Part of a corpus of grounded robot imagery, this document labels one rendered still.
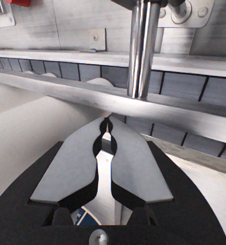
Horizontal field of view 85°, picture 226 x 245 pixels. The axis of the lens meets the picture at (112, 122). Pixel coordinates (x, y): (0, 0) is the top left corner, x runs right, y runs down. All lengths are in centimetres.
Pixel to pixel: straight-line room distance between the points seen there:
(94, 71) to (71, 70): 4
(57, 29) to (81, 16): 6
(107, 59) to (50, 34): 17
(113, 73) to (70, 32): 13
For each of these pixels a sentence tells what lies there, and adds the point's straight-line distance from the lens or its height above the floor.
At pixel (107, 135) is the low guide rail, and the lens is 16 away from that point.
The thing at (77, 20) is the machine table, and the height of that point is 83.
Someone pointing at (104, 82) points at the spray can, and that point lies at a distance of 16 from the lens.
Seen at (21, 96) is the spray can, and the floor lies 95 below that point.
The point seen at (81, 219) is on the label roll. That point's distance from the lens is 56.
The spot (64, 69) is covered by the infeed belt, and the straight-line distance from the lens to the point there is 22.
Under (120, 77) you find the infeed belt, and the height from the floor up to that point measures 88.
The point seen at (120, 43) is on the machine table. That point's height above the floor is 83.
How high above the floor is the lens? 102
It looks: 47 degrees down
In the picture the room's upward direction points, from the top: 133 degrees counter-clockwise
